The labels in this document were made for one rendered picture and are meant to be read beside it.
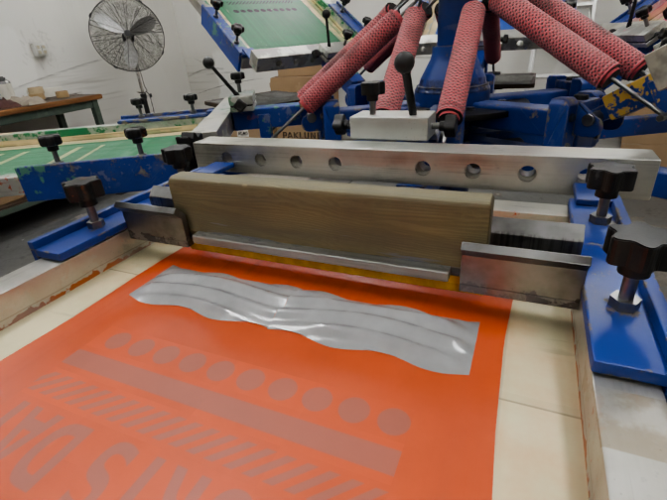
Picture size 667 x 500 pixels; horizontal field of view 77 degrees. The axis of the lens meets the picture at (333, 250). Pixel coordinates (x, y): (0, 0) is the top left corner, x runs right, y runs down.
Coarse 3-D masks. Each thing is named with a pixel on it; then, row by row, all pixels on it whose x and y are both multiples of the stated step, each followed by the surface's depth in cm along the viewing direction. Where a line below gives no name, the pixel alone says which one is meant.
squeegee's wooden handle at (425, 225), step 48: (192, 192) 48; (240, 192) 45; (288, 192) 43; (336, 192) 41; (384, 192) 39; (432, 192) 38; (480, 192) 37; (288, 240) 45; (336, 240) 43; (384, 240) 41; (432, 240) 39; (480, 240) 37
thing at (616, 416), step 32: (96, 256) 50; (128, 256) 54; (0, 288) 42; (32, 288) 44; (64, 288) 47; (0, 320) 41; (576, 320) 35; (576, 352) 33; (608, 384) 26; (640, 384) 26; (608, 416) 24; (640, 416) 24; (608, 448) 22; (640, 448) 22; (608, 480) 21; (640, 480) 20
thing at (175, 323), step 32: (192, 256) 53; (224, 256) 53; (128, 288) 47; (96, 320) 42; (128, 320) 42; (160, 320) 41; (192, 320) 41; (224, 320) 41; (32, 352) 38; (64, 352) 38; (224, 352) 36; (0, 384) 35
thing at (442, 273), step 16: (208, 240) 49; (224, 240) 48; (240, 240) 47; (256, 240) 47; (288, 256) 45; (304, 256) 44; (320, 256) 43; (336, 256) 42; (352, 256) 42; (368, 256) 42; (384, 272) 41; (400, 272) 40; (416, 272) 39; (432, 272) 39; (448, 272) 38
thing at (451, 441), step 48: (336, 288) 44; (384, 288) 44; (432, 288) 43; (288, 336) 38; (480, 336) 36; (336, 384) 32; (384, 384) 32; (432, 384) 32; (480, 384) 31; (432, 432) 28; (480, 432) 28; (432, 480) 25; (480, 480) 25
